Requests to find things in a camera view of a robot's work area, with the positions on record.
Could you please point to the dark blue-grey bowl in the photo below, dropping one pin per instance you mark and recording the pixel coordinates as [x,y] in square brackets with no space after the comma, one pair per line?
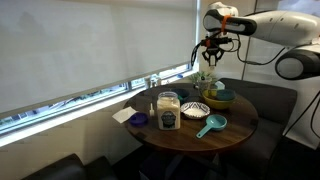
[182,92]

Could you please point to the large white roller blind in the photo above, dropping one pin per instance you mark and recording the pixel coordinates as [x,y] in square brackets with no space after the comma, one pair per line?
[83,50]

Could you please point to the teal cup in bowl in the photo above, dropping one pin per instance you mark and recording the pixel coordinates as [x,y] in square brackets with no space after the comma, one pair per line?
[226,95]

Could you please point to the grey window frame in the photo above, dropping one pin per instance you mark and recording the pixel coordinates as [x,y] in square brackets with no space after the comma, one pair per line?
[129,86]

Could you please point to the green cylinder block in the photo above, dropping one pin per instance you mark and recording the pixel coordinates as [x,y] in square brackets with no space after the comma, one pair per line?
[180,98]

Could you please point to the black low seat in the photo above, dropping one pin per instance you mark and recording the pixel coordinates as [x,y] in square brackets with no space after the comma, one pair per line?
[66,168]

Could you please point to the yellow bowl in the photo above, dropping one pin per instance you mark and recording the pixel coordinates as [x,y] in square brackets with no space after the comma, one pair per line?
[216,104]

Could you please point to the small pale windowsill object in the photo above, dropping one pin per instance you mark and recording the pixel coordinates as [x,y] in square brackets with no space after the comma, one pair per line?
[156,80]
[148,81]

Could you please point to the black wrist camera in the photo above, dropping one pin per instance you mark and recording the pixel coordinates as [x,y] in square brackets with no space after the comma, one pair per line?
[218,41]

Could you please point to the white patterned plate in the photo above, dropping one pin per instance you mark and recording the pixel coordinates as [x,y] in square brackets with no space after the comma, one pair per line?
[195,110]

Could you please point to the small blue cup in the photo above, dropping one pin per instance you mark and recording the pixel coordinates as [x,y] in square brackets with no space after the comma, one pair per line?
[138,119]

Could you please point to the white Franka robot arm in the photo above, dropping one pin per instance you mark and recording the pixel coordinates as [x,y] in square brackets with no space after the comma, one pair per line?
[286,26]

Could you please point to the glass jar of rice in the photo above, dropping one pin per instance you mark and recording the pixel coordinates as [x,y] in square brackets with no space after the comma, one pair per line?
[168,113]

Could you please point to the light teal small block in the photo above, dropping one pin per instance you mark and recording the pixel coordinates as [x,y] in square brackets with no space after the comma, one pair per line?
[219,85]

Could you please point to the white paper napkin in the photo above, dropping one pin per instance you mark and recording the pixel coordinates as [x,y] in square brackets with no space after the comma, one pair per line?
[124,114]

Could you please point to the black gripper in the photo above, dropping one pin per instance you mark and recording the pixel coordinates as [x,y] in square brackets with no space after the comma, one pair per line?
[213,51]

